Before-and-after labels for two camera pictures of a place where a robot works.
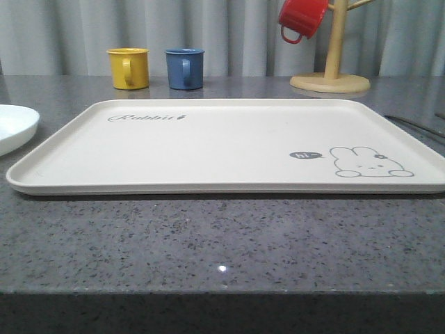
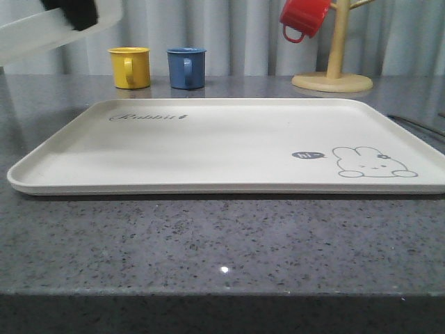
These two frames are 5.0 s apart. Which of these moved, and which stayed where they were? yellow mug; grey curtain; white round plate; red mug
Moved: white round plate
Stayed: yellow mug; red mug; grey curtain
